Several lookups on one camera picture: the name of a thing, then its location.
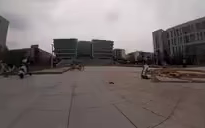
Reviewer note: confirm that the wide stone steps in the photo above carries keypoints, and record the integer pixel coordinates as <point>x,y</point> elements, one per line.
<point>86,62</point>

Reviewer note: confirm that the small far building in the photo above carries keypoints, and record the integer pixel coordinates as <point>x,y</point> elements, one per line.
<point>119,54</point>

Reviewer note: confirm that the small dark object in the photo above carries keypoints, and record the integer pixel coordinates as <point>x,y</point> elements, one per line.
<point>111,82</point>

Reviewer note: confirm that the dark building with horizontal bands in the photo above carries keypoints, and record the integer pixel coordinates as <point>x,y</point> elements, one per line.
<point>83,49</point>

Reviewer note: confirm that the grey paved plaza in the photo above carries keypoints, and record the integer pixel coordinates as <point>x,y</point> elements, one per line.
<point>96,100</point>

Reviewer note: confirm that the low far building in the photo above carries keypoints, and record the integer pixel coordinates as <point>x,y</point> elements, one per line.
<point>140,56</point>

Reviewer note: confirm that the pale scooter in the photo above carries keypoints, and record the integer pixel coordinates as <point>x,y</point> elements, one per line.
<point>145,71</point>

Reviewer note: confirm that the low dark building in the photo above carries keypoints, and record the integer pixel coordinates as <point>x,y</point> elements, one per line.
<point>36,56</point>

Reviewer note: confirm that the white scooter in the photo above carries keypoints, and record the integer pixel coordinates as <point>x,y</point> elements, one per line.
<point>23,69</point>

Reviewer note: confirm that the raised earth bed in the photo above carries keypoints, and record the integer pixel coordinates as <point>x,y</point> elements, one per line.
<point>186,75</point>

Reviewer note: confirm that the pale building with many windows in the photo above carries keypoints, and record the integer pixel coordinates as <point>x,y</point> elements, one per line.
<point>190,40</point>

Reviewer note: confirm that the low kerb wall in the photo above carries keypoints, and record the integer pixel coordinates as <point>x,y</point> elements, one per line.
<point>50,71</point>

